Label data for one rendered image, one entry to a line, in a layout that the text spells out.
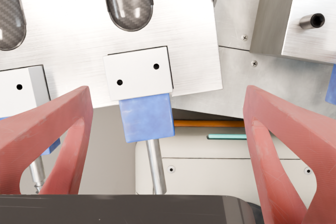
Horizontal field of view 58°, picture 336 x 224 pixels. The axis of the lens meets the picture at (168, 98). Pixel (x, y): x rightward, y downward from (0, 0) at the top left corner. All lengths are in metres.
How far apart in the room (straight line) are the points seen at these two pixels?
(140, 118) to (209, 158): 0.66
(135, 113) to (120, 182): 1.00
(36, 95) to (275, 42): 0.19
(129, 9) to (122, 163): 0.99
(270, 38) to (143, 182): 0.73
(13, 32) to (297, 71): 0.28
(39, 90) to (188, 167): 0.69
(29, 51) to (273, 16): 0.21
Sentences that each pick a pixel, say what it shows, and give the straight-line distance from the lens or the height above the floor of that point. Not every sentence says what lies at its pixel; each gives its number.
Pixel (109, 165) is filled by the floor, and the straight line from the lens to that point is 1.23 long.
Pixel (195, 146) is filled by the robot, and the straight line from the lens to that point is 0.90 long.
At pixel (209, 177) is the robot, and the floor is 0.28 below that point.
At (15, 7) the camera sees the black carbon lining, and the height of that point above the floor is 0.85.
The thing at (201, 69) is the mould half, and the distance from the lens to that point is 0.26.
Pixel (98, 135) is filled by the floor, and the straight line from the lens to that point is 1.20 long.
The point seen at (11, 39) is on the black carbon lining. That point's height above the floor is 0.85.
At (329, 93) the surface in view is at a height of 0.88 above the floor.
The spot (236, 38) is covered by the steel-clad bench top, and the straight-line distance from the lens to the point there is 0.32.
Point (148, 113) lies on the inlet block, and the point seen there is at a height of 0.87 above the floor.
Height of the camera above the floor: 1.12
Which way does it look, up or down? 80 degrees down
